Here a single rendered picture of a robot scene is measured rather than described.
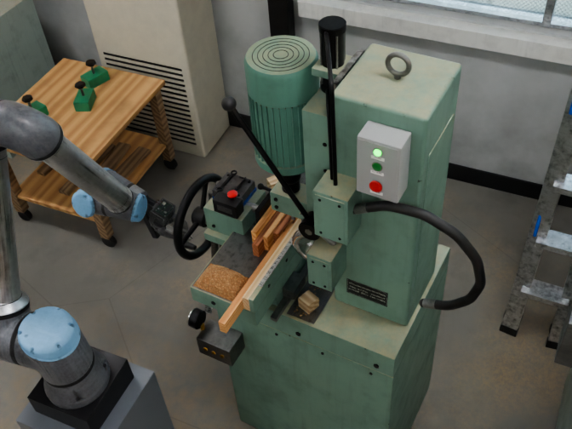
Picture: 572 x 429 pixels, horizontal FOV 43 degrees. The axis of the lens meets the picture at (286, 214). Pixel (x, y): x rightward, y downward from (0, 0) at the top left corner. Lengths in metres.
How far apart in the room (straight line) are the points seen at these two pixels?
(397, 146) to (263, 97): 0.37
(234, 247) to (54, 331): 0.54
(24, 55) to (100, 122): 0.87
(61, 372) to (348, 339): 0.78
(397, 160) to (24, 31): 2.78
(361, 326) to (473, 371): 0.99
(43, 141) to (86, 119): 1.45
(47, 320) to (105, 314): 1.16
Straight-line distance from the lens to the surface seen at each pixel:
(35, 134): 1.86
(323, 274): 1.85
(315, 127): 1.70
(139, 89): 3.41
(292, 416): 2.54
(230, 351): 2.22
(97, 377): 2.17
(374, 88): 1.58
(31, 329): 2.05
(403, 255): 1.81
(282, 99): 1.69
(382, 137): 1.52
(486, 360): 2.97
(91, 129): 3.24
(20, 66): 4.01
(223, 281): 1.97
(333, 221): 1.70
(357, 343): 1.99
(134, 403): 2.27
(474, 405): 2.86
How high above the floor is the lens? 2.45
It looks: 46 degrees down
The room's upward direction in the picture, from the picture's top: 5 degrees counter-clockwise
